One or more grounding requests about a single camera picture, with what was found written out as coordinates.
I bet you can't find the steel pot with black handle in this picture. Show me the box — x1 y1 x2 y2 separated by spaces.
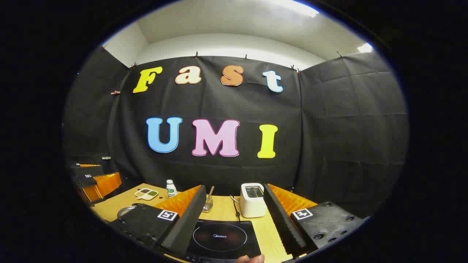
117 203 147 220

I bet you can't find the white divided sauce dish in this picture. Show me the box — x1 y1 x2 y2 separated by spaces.
134 188 159 201

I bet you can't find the black toaster cable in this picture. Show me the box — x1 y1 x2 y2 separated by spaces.
230 195 242 222

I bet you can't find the black backdrop cloth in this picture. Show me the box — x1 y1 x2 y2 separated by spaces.
62 46 409 220

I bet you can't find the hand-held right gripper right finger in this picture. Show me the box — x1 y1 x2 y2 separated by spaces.
263 184 366 257

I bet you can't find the black induction cooktop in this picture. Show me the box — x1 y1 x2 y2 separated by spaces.
185 218 262 263

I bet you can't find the white toaster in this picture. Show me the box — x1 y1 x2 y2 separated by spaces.
240 183 268 219

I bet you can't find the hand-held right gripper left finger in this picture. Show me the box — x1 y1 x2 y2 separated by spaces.
110 184 207 258

